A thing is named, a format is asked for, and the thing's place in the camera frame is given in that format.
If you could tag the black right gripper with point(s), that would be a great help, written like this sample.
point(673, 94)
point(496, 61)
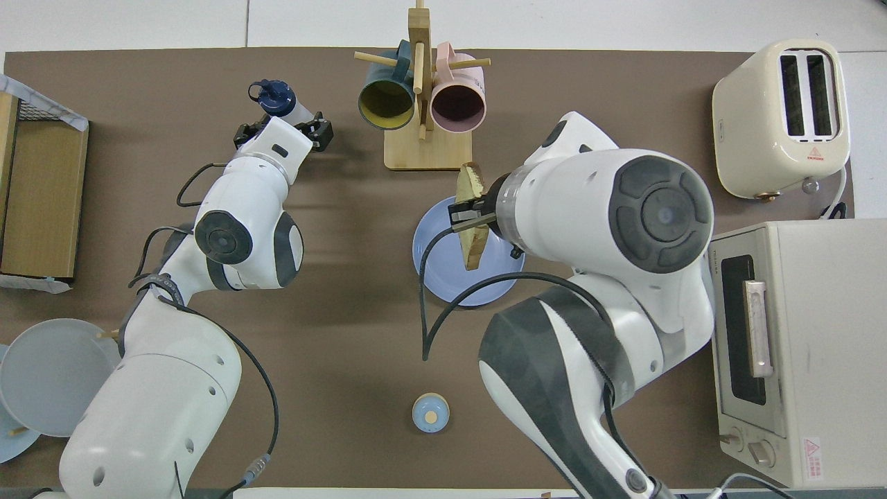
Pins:
point(497, 204)

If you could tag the white bottle with navy cap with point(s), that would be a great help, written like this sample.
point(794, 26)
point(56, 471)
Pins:
point(274, 97)

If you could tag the toasted bread slice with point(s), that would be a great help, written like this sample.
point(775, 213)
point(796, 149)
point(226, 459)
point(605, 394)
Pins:
point(471, 180)

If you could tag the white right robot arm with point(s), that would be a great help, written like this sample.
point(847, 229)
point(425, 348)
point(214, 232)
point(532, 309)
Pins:
point(624, 222)

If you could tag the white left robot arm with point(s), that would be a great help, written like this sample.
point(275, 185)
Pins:
point(159, 402)

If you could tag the blue round plate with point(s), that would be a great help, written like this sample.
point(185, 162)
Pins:
point(443, 270)

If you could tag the pale grey plate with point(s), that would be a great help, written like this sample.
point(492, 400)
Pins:
point(48, 374)

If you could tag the light blue plate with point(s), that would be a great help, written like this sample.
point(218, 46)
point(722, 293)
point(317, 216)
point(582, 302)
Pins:
point(10, 447)

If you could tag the wooden mug tree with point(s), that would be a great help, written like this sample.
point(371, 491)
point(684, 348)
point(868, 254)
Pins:
point(429, 156)

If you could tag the brown table mat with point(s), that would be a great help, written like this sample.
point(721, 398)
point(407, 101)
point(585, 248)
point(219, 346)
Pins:
point(346, 208)

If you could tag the teal mug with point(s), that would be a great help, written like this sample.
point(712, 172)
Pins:
point(384, 104)

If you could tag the pink mug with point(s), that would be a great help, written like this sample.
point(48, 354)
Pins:
point(457, 107)

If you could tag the blue checkered cloth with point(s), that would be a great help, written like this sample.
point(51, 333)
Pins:
point(41, 100)

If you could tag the pale cloth scrap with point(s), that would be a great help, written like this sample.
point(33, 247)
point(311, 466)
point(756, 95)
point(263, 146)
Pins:
point(28, 283)

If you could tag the cream two-slot toaster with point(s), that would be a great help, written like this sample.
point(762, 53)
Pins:
point(755, 125)

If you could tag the white toaster oven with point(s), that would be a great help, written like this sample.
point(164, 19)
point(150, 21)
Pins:
point(831, 346)

